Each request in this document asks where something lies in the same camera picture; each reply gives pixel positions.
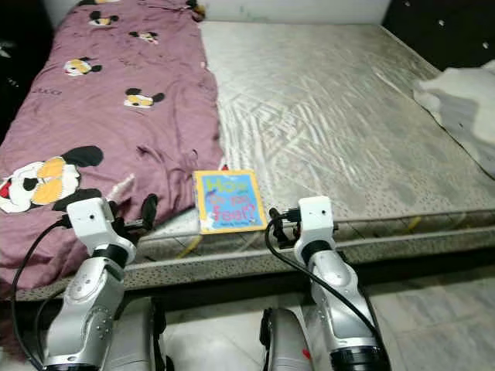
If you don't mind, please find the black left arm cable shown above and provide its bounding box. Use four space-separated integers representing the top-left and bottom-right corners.
9 220 74 368

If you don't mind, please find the blue yellow picture book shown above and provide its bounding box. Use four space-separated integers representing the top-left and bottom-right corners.
193 170 268 235

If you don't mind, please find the white pillow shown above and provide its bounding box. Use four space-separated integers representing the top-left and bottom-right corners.
412 66 495 175

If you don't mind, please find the black bag heap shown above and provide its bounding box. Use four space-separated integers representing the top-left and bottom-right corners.
0 0 49 151

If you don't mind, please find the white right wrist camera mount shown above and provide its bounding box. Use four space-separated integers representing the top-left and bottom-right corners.
294 196 336 253

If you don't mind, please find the grey right robot leg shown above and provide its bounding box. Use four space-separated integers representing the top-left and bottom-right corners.
259 308 319 371

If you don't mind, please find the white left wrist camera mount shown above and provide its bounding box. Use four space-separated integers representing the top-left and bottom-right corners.
67 197 135 261

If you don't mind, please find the dark tufted headboard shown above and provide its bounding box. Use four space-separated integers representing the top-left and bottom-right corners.
383 0 495 74

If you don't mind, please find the grey quilted mattress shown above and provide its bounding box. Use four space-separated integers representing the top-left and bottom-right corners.
15 22 495 298

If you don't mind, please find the grey robot leg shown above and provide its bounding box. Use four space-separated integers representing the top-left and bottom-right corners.
259 308 319 371
108 298 172 371

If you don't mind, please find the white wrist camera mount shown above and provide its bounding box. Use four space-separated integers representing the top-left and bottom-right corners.
67 197 135 261
294 196 336 253

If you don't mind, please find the mauve cartoon mouse quilt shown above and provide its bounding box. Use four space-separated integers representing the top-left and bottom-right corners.
0 0 225 364

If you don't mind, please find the grey left robot leg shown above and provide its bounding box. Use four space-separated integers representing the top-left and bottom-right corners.
108 298 172 371

